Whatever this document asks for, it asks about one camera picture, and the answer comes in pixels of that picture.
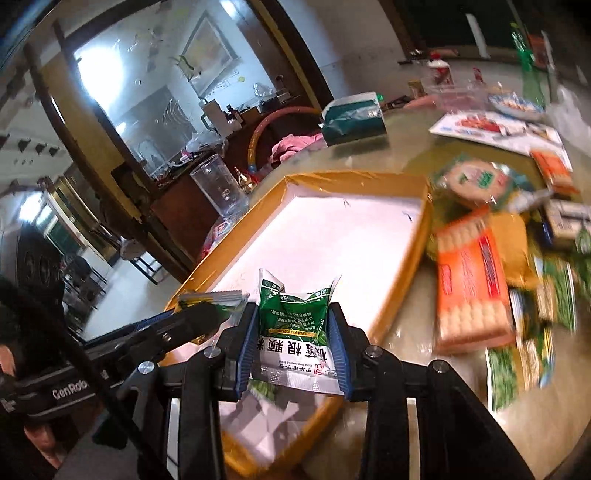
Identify person's left hand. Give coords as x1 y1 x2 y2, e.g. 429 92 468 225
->
0 344 65 469

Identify white jug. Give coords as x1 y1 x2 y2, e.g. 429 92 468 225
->
199 98 227 134

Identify green plastic bottle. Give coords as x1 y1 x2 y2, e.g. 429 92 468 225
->
510 23 548 107

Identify black cable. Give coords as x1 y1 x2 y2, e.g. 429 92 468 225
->
55 323 162 480

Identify clear plastic cup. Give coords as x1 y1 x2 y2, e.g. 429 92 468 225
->
189 154 247 220

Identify yellow tray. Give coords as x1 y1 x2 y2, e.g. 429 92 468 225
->
164 171 435 478

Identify orange box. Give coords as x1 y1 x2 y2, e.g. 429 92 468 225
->
526 32 550 70

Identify pink cloth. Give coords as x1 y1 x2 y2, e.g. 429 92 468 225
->
270 133 326 163

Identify plate with food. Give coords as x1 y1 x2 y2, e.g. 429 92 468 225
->
487 91 546 116

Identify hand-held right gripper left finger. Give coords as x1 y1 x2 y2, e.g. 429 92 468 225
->
115 302 260 480

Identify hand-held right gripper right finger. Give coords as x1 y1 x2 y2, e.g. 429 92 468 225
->
325 302 536 480

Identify red yellow hoop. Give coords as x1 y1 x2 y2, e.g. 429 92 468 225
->
248 105 324 178

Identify clear plastic bag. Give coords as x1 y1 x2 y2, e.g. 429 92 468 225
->
547 85 591 144

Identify framed wall picture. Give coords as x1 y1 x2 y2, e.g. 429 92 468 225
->
178 9 241 95

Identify pile of green sachets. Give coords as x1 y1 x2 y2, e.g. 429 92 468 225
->
485 249 591 411

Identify small orange packet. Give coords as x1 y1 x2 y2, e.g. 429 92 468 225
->
529 147 580 195

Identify printed flyer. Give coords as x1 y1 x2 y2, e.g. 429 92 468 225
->
429 111 566 155

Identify small gold bottle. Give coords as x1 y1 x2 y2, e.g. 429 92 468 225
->
233 166 257 192

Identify green white sachet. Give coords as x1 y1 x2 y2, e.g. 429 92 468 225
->
252 268 345 398

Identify person's left forearm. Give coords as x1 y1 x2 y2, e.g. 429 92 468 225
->
0 276 66 352

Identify wooden sideboard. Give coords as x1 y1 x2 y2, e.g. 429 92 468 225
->
111 106 333 278

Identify white printed box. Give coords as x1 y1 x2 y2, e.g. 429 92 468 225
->
542 198 591 250

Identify white upright post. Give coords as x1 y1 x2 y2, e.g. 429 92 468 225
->
464 14 490 58

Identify red white bottle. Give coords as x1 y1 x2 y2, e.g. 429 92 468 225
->
427 53 455 88

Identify clear plastic container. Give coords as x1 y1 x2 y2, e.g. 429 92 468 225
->
422 78 490 112

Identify large orange cracker packet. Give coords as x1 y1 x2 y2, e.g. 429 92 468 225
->
434 205 518 356

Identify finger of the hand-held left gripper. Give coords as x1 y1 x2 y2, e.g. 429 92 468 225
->
85 300 232 358

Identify red white bag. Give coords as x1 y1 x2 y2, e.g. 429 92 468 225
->
201 219 236 259

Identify teal tissue box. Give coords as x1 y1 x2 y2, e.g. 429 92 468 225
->
320 91 387 146

